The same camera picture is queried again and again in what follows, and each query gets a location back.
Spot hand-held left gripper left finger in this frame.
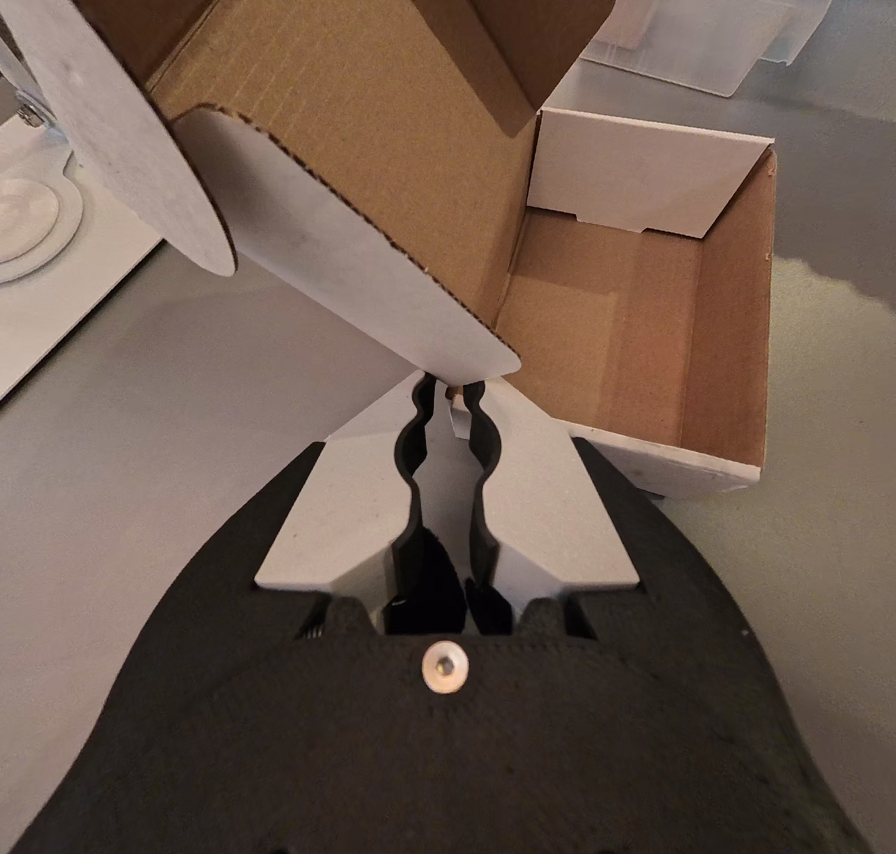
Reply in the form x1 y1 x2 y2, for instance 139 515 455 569
255 369 431 634

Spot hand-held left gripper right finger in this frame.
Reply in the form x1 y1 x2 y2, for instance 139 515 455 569
442 380 641 634

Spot white cardboard box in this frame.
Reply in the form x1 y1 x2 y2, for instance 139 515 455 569
0 0 778 503

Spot clear plastic bin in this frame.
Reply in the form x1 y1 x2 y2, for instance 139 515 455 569
577 0 851 97

